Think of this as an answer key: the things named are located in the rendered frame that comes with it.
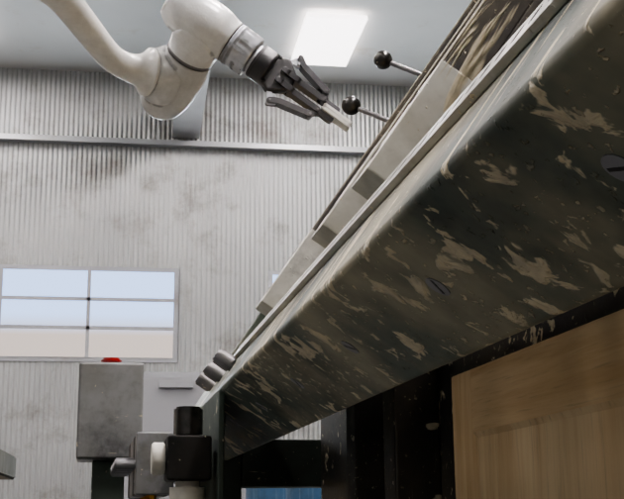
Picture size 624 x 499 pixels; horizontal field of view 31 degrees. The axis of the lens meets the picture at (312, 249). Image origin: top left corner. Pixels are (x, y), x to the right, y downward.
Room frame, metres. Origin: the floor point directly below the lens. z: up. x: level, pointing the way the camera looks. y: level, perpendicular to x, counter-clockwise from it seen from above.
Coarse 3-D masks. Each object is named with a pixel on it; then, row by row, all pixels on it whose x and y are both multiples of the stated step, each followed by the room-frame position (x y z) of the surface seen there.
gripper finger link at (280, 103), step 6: (270, 102) 2.16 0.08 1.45; (276, 102) 2.17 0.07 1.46; (282, 102) 2.17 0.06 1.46; (288, 102) 2.17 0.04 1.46; (282, 108) 2.18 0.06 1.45; (288, 108) 2.17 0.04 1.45; (294, 108) 2.17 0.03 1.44; (300, 108) 2.17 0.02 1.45; (294, 114) 2.19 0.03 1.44; (300, 114) 2.18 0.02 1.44; (306, 114) 2.18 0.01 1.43; (312, 114) 2.18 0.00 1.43
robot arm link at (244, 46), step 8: (240, 32) 2.12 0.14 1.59; (248, 32) 2.13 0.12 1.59; (232, 40) 2.12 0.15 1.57; (240, 40) 2.12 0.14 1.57; (248, 40) 2.12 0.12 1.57; (256, 40) 2.13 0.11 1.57; (232, 48) 2.12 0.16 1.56; (240, 48) 2.12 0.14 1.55; (248, 48) 2.12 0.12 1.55; (256, 48) 2.13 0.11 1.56; (224, 56) 2.14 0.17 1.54; (232, 56) 2.13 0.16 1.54; (240, 56) 2.13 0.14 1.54; (248, 56) 2.13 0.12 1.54; (232, 64) 2.15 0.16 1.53; (240, 64) 2.14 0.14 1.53; (248, 64) 2.15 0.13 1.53; (240, 72) 2.17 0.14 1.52
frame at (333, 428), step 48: (528, 336) 1.16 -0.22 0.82; (432, 384) 1.47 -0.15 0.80; (336, 432) 2.08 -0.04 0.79; (384, 432) 1.50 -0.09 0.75; (432, 432) 1.46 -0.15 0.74; (240, 480) 2.21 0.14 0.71; (288, 480) 2.23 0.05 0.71; (336, 480) 2.09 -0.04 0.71; (384, 480) 1.51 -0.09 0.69; (432, 480) 1.46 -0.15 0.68
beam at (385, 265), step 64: (576, 0) 0.46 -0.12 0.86; (512, 64) 0.55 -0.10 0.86; (576, 64) 0.41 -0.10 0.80; (512, 128) 0.48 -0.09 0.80; (576, 128) 0.45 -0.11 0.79; (448, 192) 0.57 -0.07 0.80; (512, 192) 0.53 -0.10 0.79; (576, 192) 0.50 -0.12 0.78; (384, 256) 0.71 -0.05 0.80; (448, 256) 0.65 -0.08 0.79; (512, 256) 0.60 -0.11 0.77; (576, 256) 0.56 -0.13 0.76; (320, 320) 0.94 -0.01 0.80; (384, 320) 0.83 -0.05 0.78; (448, 320) 0.75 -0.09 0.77; (512, 320) 0.69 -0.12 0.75; (256, 384) 1.35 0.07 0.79; (320, 384) 1.15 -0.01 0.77; (384, 384) 1.00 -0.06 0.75
